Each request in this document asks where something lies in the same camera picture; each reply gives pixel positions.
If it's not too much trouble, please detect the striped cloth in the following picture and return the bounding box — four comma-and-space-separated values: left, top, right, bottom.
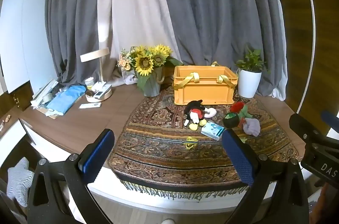
7, 158, 35, 207

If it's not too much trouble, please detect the white cloth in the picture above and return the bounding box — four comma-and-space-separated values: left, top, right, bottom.
123, 72, 139, 85

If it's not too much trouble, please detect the watermelon plush toy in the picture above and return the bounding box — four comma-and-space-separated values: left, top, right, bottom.
222, 112, 240, 129

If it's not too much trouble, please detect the grey ribbed vase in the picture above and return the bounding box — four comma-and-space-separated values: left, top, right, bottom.
136, 66, 165, 97

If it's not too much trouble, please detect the sunflower bouquet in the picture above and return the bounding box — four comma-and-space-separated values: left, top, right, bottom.
118, 44, 183, 89

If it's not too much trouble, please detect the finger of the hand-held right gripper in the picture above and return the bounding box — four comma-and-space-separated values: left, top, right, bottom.
321, 111, 339, 132
289, 113, 331, 145

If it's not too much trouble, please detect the red and green plush toy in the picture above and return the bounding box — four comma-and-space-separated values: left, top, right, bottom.
230, 101, 253, 125

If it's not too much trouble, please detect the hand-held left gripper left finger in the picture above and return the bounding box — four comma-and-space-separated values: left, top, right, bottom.
27, 129, 115, 224

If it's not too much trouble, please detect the beige curtain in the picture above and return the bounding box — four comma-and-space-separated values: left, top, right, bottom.
98, 0, 183, 87

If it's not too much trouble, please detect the mouse plush toy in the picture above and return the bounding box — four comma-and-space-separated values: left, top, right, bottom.
183, 99, 218, 131

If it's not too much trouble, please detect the white cabinet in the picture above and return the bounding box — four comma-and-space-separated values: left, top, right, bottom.
0, 0, 57, 95

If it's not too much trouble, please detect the blue tissue packet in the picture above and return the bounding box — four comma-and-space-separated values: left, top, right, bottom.
201, 121, 225, 141

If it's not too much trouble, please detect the yellow hair tie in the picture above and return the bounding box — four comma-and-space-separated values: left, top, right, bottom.
183, 136, 198, 150

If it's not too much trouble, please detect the orange plastic crate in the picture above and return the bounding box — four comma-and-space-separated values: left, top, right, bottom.
173, 61, 239, 106

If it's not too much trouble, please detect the white plant pot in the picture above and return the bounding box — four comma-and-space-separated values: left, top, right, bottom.
237, 68, 262, 99

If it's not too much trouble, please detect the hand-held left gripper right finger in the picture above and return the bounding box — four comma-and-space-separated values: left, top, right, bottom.
222, 129, 310, 224

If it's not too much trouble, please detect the patterned fringed table cloth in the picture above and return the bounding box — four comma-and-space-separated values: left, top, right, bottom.
107, 86, 300, 199

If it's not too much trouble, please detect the grey curtain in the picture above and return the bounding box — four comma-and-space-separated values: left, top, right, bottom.
45, 0, 114, 84
156, 0, 288, 101

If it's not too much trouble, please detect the blue cloth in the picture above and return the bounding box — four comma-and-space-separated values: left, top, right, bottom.
46, 85, 87, 114

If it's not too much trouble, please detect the grey sock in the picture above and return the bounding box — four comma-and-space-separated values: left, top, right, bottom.
242, 118, 261, 137

